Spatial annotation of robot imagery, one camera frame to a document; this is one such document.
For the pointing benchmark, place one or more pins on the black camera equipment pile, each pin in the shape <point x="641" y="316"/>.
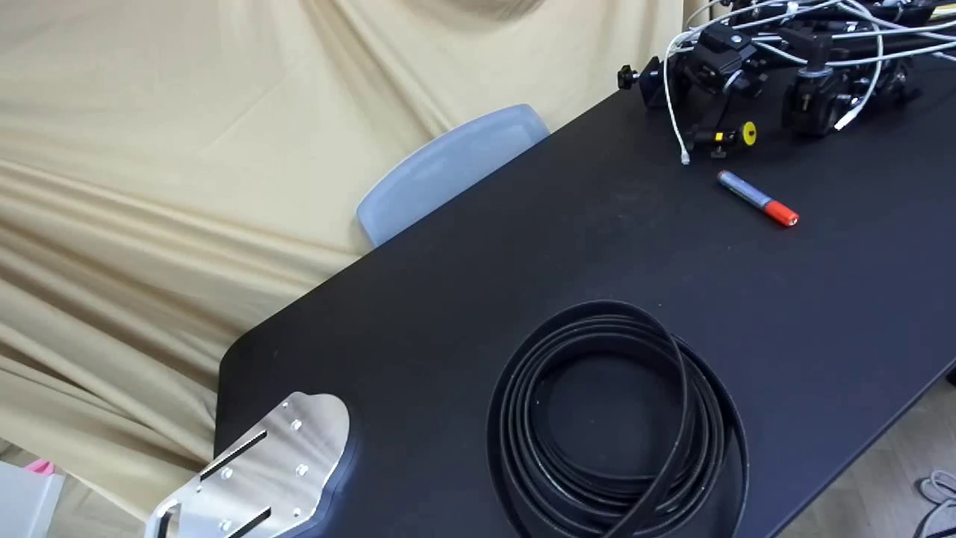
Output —
<point x="807" y="68"/>

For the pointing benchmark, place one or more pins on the grey marker pen orange cap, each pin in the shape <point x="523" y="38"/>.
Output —
<point x="758" y="198"/>

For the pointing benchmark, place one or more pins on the beige draped backdrop cloth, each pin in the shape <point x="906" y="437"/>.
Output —
<point x="174" y="171"/>

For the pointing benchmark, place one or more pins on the silver metal mounting plate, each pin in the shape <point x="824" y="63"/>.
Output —
<point x="274" y="483"/>

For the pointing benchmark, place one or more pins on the coiled black belt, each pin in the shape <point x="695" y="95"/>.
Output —
<point x="698" y="492"/>

